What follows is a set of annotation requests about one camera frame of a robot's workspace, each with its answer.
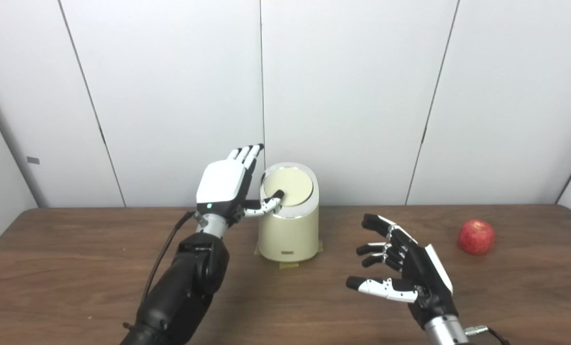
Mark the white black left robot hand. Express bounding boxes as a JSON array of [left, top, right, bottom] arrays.
[[196, 144, 285, 226]]

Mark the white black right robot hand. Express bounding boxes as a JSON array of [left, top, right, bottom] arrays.
[[346, 214, 458, 330]]

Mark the red apple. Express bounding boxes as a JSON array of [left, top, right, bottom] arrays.
[[458, 219, 496, 255]]

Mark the cream round bin lid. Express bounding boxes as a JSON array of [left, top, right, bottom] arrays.
[[261, 170, 315, 207]]

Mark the cream-colored cylindrical bin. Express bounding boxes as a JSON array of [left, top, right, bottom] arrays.
[[257, 162, 320, 263]]

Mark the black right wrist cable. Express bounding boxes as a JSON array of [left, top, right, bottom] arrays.
[[464, 324, 511, 345]]

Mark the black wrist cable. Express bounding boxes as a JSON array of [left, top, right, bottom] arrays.
[[123, 210, 208, 331], [464, 324, 511, 345]]

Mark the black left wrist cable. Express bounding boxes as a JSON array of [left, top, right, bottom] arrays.
[[123, 210, 208, 331]]

